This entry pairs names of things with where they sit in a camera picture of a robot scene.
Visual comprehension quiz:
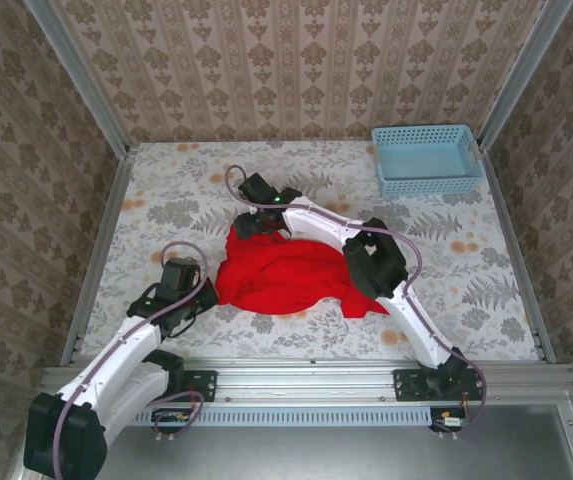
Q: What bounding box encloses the red t-shirt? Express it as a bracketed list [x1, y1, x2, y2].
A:
[214, 223, 392, 320]

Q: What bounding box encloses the floral table cover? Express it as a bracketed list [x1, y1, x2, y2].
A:
[80, 140, 540, 361]

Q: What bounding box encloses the small circuit board with connectors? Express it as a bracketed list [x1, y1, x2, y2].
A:
[151, 407, 193, 435]
[429, 407, 470, 434]

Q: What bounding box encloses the light blue plastic basket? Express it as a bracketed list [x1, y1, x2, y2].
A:
[370, 124, 486, 199]

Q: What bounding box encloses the grey metal panel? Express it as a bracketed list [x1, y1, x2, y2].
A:
[10, 404, 573, 480]

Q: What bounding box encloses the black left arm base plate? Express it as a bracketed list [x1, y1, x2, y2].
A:
[180, 369, 217, 403]

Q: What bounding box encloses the aluminium table side rail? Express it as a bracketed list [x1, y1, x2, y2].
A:
[60, 144, 140, 366]
[480, 149, 557, 364]

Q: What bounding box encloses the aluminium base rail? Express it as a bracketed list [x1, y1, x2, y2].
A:
[40, 358, 573, 404]

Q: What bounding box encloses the grey slotted cable duct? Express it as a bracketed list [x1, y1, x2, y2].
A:
[133, 405, 432, 427]

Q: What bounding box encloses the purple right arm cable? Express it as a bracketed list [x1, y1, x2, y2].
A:
[224, 164, 488, 441]

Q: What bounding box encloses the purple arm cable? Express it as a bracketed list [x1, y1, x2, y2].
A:
[51, 241, 210, 479]
[224, 164, 488, 441]

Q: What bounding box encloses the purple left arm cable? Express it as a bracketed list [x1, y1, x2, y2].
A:
[51, 241, 210, 479]

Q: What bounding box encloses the aluminium frame post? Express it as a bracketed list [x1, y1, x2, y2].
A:
[478, 0, 573, 151]
[23, 0, 132, 156]

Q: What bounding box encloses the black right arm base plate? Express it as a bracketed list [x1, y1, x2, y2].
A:
[393, 368, 487, 402]

